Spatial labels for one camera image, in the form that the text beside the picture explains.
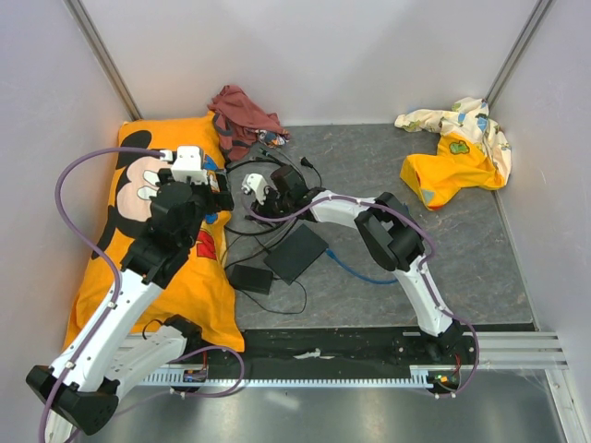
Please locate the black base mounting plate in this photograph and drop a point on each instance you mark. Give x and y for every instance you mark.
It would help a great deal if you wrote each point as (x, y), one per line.
(394, 345)

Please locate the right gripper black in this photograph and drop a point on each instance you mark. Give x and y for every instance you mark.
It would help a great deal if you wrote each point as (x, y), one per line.
(263, 209)

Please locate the slotted aluminium cable duct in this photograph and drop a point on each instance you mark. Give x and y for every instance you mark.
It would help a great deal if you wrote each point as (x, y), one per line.
(296, 374)

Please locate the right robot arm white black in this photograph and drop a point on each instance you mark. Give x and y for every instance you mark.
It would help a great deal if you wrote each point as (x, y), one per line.
(391, 236)

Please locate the yellow patterned children's garment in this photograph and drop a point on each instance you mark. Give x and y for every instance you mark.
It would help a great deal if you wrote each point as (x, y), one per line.
(472, 152)

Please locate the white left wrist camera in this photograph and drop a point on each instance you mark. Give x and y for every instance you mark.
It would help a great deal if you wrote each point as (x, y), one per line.
(184, 166)

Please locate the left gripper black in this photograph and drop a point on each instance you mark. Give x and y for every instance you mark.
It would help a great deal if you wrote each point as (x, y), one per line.
(218, 200)

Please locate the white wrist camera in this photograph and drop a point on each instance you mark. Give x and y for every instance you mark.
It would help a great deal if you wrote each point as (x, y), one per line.
(257, 185)
(184, 166)

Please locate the black power adapter brick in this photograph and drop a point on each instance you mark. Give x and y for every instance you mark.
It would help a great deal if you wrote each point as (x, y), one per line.
(250, 279)

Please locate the right aluminium corner post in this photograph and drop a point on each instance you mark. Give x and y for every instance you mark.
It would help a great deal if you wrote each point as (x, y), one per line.
(517, 51)

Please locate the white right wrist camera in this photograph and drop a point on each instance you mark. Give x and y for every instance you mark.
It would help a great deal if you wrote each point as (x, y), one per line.
(257, 185)

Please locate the aluminium corner post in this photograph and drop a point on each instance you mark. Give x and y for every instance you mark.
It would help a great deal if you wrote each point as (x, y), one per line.
(95, 41)
(517, 51)

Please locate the orange Mickey Mouse pillow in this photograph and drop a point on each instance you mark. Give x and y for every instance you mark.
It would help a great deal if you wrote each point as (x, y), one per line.
(200, 291)

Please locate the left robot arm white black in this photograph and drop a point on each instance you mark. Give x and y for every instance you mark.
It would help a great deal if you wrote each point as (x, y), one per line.
(84, 385)

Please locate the left aluminium corner post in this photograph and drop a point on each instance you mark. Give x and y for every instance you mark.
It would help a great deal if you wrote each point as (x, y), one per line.
(95, 41)

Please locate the maroon crumpled garment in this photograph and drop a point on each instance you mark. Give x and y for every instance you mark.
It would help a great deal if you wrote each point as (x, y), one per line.
(241, 123)

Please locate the black network switch box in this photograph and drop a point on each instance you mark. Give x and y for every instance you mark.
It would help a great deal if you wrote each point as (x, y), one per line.
(295, 254)

